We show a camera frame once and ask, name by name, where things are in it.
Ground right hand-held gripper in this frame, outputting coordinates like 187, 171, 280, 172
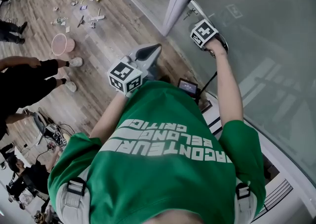
190, 18, 229, 54

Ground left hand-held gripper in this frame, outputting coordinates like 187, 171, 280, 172
107, 43, 162, 98

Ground frosted glass door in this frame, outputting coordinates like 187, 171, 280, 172
167, 0, 316, 181

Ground person's left forearm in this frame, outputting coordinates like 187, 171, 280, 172
88, 91, 129, 145

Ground person's right forearm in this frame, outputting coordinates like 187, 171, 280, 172
206, 39, 245, 127

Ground small black screen device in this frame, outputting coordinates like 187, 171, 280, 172
177, 78, 199, 98

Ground black tripod stand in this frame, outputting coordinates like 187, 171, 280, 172
196, 70, 218, 105

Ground scattered litter pieces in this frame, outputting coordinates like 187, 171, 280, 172
49, 0, 106, 34

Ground pink plastic basket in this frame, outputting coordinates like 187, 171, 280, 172
51, 33, 76, 57

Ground green printed t-shirt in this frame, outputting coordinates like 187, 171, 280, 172
47, 80, 266, 224

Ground black metal railing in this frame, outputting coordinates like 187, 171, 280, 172
251, 178, 294, 222

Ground metal door handle lock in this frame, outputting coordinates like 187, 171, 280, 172
183, 0, 213, 23

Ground tangle of black cables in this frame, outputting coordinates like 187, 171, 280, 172
36, 107, 76, 150

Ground grey harness strap with buckle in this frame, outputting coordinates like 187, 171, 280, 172
234, 178, 258, 224
55, 168, 92, 224

